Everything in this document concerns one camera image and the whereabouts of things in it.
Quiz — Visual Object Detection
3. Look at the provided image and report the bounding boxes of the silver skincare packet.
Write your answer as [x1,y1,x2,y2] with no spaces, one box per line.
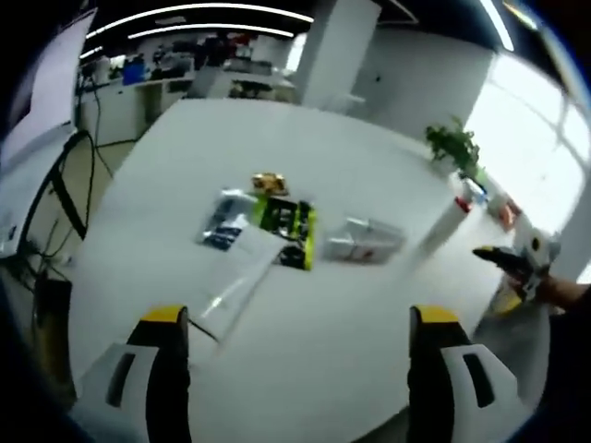
[196,187,258,253]

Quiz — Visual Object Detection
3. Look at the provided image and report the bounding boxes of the colourful small boxes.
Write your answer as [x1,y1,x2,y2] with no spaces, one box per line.
[461,177,524,232]

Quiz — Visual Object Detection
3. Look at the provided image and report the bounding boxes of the blue box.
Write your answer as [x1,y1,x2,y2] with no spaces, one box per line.
[122,64,146,87]

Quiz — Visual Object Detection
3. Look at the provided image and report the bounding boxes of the tall skincare bottle red collar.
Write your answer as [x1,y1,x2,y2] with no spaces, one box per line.
[405,196,475,265]

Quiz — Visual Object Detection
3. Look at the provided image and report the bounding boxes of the computer monitor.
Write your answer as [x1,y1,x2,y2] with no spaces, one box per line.
[0,6,96,172]

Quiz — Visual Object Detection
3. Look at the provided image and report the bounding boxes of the standing desk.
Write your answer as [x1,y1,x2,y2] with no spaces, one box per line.
[0,124,79,259]

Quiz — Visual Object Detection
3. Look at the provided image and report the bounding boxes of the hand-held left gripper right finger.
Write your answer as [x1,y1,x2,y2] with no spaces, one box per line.
[407,304,527,443]

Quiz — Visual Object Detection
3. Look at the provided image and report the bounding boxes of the green skincare mask packet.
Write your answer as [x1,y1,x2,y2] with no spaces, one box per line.
[252,196,320,272]

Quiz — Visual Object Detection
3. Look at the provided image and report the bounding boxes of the white skincare tube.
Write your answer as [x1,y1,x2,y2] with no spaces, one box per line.
[196,225,285,347]

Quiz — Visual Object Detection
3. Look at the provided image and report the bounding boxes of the black desk cable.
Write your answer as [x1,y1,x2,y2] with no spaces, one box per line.
[18,130,115,281]

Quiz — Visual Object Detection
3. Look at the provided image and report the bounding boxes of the grey mesh office chair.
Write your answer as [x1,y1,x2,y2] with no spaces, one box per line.
[475,299,553,419]

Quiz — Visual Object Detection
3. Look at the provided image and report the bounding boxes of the white chair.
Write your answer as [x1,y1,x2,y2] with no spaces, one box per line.
[330,90,367,113]

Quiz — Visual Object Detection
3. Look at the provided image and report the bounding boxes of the potted green plant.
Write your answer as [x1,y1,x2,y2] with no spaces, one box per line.
[424,114,487,182]

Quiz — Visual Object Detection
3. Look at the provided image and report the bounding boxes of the gold skincare sachet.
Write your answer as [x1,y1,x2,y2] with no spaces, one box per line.
[251,173,290,196]

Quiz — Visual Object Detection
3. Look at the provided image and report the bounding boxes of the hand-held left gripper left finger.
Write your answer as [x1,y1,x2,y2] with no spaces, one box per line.
[76,304,190,443]

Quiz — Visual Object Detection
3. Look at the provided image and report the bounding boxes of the ceiling light strip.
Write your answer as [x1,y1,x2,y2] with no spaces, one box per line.
[479,0,516,52]
[85,3,315,38]
[127,26,296,41]

